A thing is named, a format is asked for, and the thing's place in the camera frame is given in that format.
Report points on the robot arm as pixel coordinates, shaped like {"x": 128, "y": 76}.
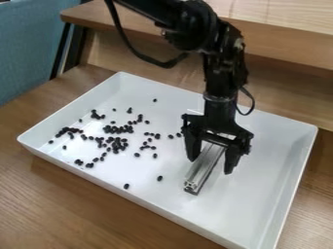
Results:
{"x": 203, "y": 29}

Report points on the white tray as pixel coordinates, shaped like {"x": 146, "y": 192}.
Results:
{"x": 225, "y": 201}

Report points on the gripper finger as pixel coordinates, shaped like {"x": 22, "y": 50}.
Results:
{"x": 233, "y": 160}
{"x": 192, "y": 147}

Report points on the pile of black bits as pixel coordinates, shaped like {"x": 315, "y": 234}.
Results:
{"x": 110, "y": 136}

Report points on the silver metal bar tool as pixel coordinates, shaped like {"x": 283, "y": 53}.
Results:
{"x": 203, "y": 170}

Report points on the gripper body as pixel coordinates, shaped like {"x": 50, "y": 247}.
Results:
{"x": 219, "y": 121}

